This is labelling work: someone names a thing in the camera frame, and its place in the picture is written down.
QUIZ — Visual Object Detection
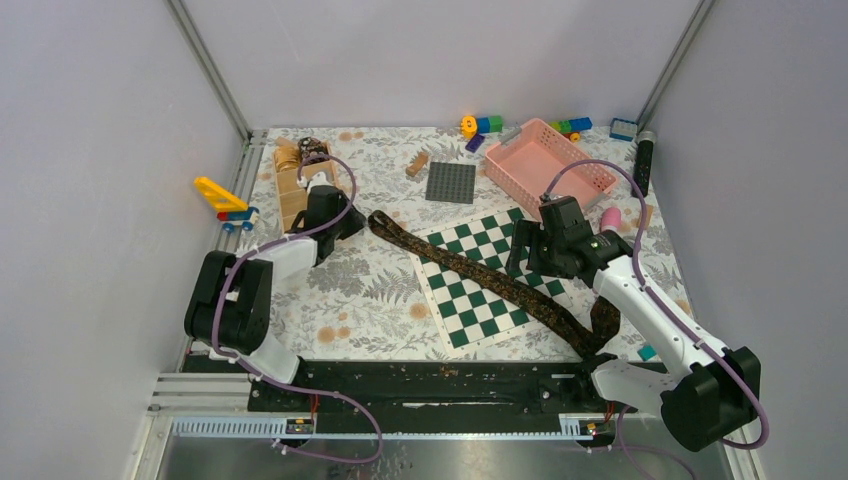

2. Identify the wooden compartment box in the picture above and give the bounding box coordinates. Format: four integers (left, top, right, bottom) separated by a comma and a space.
272, 137, 340, 232

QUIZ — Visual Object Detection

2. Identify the black key-patterned necktie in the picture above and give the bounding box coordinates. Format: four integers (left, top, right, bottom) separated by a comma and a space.
367, 210, 621, 358

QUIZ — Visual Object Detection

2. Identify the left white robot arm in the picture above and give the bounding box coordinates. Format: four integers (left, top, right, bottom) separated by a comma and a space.
184, 185, 366, 411

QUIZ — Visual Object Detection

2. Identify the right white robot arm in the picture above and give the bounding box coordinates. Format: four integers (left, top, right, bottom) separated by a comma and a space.
506, 196, 764, 452

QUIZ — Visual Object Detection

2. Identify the pink toy microphone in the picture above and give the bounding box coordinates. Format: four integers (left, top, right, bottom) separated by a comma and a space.
599, 207, 622, 232

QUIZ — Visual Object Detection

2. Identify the rolled golden tie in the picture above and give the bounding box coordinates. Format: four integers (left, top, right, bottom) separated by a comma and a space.
272, 145, 301, 173

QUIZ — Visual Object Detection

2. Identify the rolled floral black tie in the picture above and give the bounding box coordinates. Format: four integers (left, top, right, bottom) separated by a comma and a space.
297, 137, 329, 164

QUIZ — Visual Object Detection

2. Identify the pink perforated plastic basket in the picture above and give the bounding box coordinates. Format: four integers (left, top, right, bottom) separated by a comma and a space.
484, 118, 619, 219

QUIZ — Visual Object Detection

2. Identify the yellow toy ladder vehicle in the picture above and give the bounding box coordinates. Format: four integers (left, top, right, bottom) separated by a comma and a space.
193, 176, 259, 233

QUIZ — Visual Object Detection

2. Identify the small wooden rectangular block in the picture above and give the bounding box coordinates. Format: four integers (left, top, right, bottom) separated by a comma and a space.
636, 204, 654, 228

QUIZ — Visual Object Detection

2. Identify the small wooden arch block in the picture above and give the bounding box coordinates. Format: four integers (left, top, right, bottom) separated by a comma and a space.
405, 151, 430, 178

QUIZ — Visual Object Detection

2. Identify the multicolour toy brick train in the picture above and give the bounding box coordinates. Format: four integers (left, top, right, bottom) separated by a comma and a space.
549, 117, 593, 143

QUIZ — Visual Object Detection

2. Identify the green white chessboard mat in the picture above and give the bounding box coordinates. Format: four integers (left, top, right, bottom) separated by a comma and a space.
406, 207, 575, 358

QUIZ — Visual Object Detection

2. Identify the grey studded baseplate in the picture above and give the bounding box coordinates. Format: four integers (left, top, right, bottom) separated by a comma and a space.
425, 162, 476, 204

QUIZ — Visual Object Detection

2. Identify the blue grey toy brick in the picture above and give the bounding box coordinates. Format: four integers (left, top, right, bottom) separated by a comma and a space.
609, 118, 639, 142

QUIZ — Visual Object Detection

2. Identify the black toy microphone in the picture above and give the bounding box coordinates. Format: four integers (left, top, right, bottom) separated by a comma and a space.
632, 130, 657, 197

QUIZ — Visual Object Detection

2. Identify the purple toy brick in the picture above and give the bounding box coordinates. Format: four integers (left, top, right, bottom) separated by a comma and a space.
465, 133, 486, 153

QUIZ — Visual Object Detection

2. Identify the teal small block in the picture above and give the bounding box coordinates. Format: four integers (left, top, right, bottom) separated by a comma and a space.
637, 344, 658, 362

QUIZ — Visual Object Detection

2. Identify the green toy brick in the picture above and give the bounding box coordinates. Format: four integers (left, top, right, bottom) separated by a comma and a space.
488, 115, 503, 133

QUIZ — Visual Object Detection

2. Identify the yellow round toy block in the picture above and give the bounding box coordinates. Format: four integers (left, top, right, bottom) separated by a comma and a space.
460, 115, 479, 139

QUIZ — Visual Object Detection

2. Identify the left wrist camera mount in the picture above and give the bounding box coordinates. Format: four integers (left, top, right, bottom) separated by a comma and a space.
297, 170, 335, 195

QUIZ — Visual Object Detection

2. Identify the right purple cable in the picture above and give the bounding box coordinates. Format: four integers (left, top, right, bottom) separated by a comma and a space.
541, 158, 771, 480

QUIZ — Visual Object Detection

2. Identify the purple cable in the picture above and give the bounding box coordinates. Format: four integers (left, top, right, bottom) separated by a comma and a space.
210, 152, 386, 466
541, 158, 771, 480

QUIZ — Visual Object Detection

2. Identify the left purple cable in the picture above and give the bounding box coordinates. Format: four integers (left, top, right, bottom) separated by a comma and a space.
210, 152, 386, 466

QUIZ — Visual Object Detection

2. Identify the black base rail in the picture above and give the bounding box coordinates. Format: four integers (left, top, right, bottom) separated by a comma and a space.
247, 360, 623, 435

